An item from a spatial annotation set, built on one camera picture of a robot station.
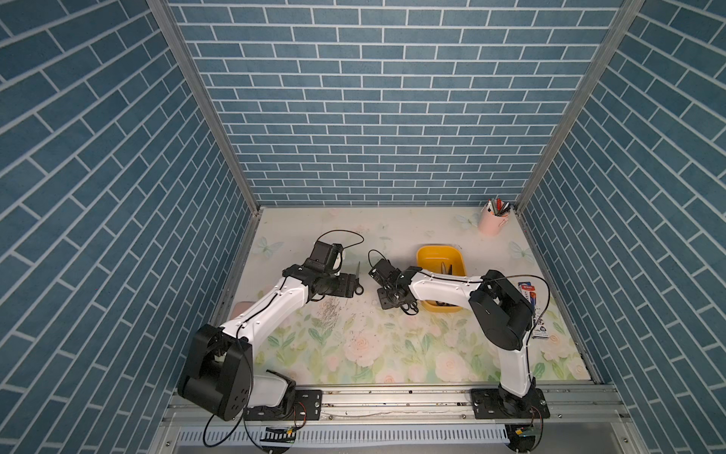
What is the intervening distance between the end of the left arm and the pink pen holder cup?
0.60 m

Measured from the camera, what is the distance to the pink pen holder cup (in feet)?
3.52

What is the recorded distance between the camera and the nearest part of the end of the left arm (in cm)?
62
